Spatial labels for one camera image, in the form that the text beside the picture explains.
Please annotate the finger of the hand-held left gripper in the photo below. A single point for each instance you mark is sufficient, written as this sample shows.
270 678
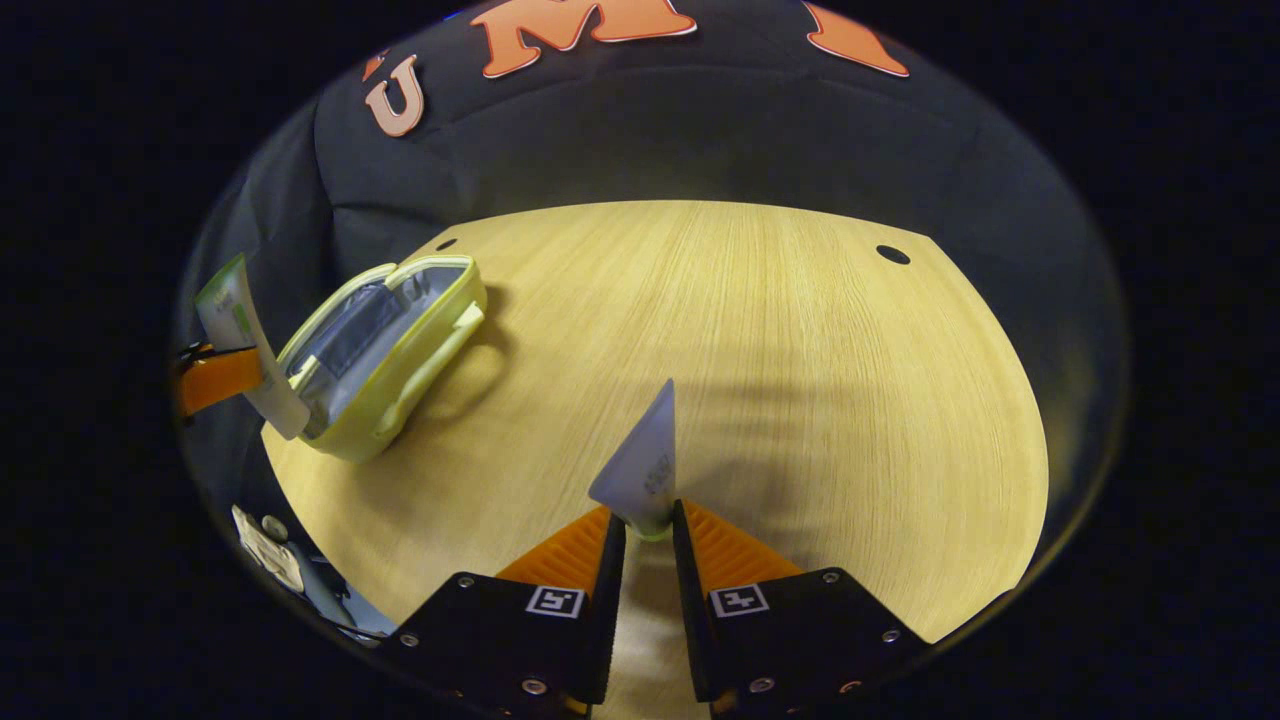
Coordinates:
215 380

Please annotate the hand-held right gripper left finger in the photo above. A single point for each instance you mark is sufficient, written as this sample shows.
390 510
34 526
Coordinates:
610 600

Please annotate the grey tube green cap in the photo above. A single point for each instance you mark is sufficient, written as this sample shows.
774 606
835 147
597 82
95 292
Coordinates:
645 470

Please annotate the white tube green print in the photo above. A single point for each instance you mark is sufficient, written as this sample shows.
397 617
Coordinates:
240 320

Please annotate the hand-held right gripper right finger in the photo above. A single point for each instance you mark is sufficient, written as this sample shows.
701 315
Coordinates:
690 610

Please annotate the black backdrop cloth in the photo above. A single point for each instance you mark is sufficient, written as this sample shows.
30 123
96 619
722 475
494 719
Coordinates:
650 130

